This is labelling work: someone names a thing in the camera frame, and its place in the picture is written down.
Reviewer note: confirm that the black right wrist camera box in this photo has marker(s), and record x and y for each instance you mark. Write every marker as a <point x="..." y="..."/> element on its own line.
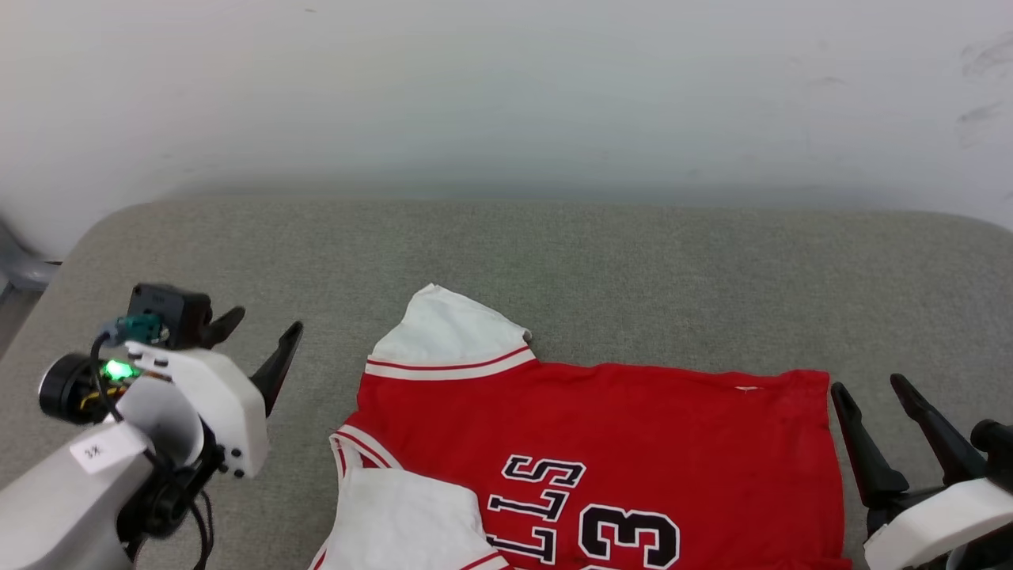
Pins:
<point x="995" y="447"/>

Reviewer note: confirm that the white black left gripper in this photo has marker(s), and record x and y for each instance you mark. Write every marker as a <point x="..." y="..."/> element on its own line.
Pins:
<point x="225" y="412"/>

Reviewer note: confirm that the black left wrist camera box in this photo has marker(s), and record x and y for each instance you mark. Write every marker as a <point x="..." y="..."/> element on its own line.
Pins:
<point x="174" y="309"/>

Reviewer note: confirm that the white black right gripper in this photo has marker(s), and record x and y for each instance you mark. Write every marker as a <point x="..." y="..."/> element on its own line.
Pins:
<point x="934" y="526"/>

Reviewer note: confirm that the red white basketball jersey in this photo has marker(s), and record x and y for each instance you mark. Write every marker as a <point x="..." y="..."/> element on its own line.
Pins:
<point x="633" y="427"/>

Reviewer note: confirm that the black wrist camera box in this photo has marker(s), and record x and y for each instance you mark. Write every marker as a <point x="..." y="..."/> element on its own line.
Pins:
<point x="995" y="447"/>
<point x="174" y="309"/>

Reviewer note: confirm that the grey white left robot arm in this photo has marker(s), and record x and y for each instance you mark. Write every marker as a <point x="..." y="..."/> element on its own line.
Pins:
<point x="55" y="507"/>

